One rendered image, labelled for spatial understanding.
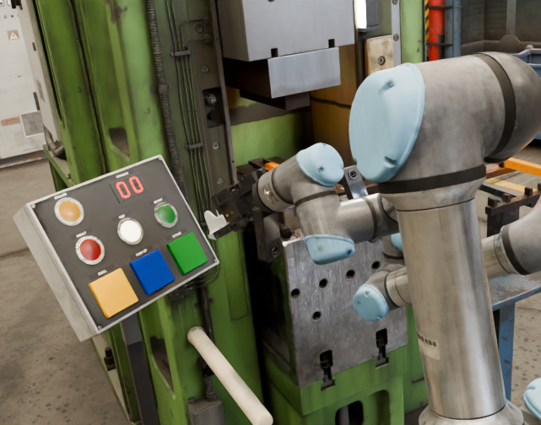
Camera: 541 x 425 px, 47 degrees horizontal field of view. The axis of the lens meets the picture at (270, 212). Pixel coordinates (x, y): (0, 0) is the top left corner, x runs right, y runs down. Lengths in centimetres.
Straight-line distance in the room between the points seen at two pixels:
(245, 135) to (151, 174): 72
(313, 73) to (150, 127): 43
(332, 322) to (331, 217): 77
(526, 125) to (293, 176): 44
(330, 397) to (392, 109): 135
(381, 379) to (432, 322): 127
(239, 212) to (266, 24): 53
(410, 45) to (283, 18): 53
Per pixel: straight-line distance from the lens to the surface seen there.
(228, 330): 185
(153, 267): 130
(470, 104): 67
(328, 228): 101
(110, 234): 129
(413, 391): 240
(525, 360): 278
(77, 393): 283
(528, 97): 72
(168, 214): 137
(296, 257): 161
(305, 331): 172
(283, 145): 213
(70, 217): 126
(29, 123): 676
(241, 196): 116
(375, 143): 66
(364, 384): 194
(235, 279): 179
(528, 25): 1063
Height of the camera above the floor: 155
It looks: 21 degrees down
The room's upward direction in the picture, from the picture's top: 6 degrees counter-clockwise
